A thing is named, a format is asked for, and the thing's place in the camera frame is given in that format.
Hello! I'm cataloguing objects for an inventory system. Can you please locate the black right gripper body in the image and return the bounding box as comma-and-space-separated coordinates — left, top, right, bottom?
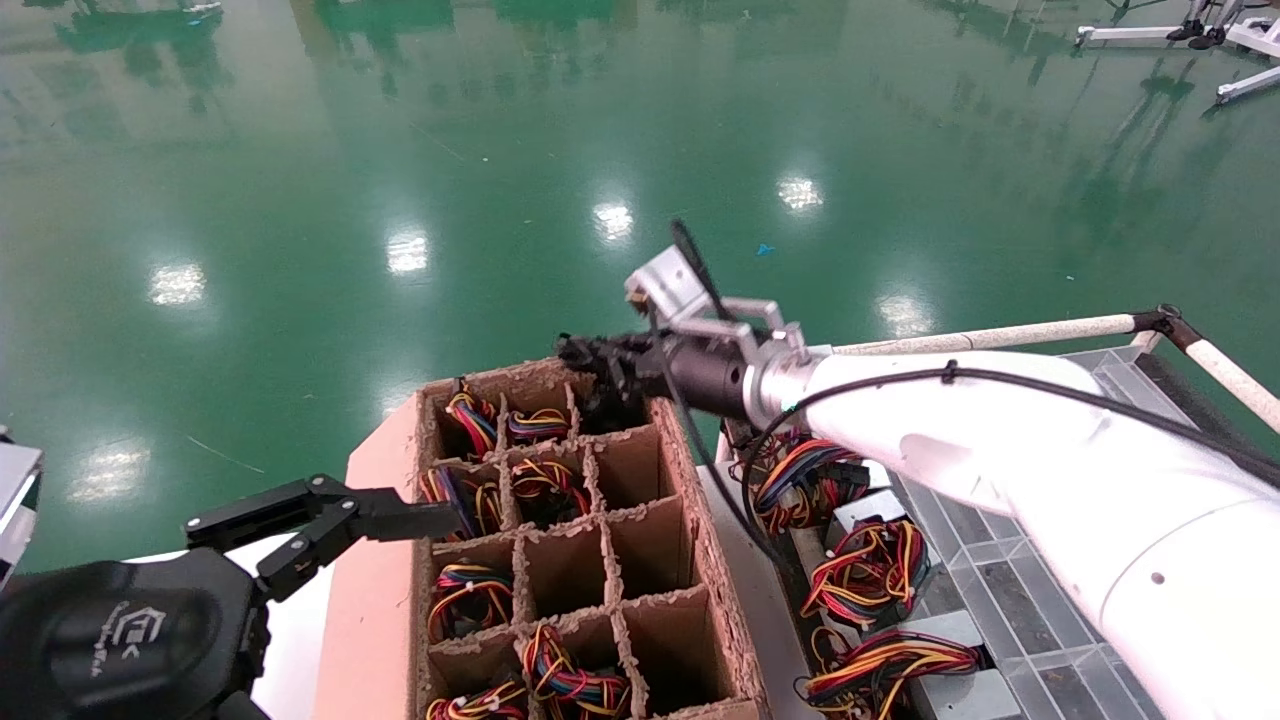
650, 335, 751, 421

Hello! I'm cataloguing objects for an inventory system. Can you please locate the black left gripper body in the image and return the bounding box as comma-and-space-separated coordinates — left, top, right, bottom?
0, 548, 273, 720

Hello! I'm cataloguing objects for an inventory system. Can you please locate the cardboard box with dividers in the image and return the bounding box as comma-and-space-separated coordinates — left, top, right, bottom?
315, 358, 771, 720

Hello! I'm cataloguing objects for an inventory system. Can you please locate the white stand base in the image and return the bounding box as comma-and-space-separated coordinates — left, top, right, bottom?
1075, 0, 1280, 56
1215, 65, 1280, 106

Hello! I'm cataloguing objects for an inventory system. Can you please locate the power supply with coloured wires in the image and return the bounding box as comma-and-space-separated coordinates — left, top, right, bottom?
505, 405, 573, 446
735, 430, 871, 536
800, 490, 931, 631
420, 462, 506, 541
428, 562, 516, 643
427, 680, 529, 720
510, 458, 593, 526
520, 625, 633, 719
445, 380, 501, 461
795, 610, 1021, 720

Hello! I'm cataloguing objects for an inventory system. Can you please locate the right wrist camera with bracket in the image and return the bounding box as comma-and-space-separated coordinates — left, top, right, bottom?
625, 245, 811, 366

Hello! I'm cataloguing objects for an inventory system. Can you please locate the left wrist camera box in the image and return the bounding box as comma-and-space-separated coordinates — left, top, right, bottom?
0, 430, 44, 583

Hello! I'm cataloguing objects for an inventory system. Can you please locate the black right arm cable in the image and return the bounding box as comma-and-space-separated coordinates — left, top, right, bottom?
645, 218, 1280, 571

